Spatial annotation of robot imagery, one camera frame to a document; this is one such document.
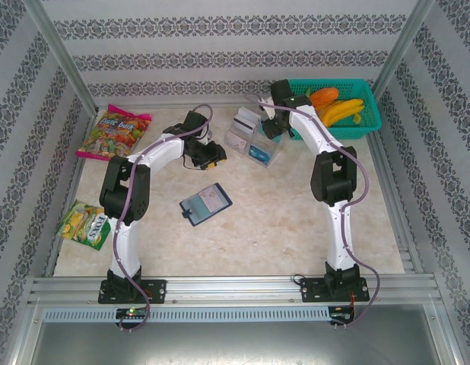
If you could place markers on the grey metal panel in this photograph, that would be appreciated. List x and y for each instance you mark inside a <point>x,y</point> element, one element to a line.
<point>235,346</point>

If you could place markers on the blue credit card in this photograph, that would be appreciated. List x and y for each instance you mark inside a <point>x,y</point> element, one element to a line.
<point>259,156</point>

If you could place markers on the teal plastic basket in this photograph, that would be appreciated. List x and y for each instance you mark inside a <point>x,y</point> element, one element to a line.
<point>353,133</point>

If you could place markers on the navy leather card holder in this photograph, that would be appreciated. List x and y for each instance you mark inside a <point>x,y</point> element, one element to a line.
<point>185,212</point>

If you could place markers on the yellow banana bunch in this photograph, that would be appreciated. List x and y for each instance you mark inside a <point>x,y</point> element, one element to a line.
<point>341,110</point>

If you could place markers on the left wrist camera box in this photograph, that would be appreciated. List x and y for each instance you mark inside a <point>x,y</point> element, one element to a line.
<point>208,136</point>

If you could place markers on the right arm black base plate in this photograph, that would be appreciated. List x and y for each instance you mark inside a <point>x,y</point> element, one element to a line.
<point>309,291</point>

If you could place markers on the aluminium rear frame rail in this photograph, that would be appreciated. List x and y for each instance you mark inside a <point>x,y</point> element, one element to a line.
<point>181,104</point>

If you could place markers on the floral white card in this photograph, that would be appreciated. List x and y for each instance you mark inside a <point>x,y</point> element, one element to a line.
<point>235,141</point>
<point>212,198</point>

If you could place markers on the aluminium corner post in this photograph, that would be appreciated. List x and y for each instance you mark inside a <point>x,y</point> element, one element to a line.
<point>402,45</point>
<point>63,57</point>

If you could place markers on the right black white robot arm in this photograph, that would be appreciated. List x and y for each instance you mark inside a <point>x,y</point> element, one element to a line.
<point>334,178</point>

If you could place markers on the teal credit card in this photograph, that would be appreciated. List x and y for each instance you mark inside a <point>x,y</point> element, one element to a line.
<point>199,209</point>

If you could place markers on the aluminium side frame rail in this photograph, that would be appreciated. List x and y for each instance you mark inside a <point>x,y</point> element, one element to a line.
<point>391,182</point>
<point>78,162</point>

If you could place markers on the clear acrylic card organizer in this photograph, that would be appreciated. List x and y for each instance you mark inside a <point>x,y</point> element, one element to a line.
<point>263,142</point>

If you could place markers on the orange mango fruit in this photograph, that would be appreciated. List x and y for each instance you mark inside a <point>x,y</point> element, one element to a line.
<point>326,97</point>

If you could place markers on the green Fox's candy bag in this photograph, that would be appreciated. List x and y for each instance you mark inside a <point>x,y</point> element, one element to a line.
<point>83,224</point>

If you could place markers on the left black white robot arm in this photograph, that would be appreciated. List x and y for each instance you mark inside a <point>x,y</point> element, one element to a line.
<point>124,190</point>

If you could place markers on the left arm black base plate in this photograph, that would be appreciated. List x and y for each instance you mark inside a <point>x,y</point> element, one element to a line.
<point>159,291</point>

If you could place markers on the pink fruit candy bag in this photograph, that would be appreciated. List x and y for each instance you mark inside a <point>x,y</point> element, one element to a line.
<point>113,133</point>

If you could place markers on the aluminium mounting rail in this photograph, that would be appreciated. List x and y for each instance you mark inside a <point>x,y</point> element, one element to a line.
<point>235,291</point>

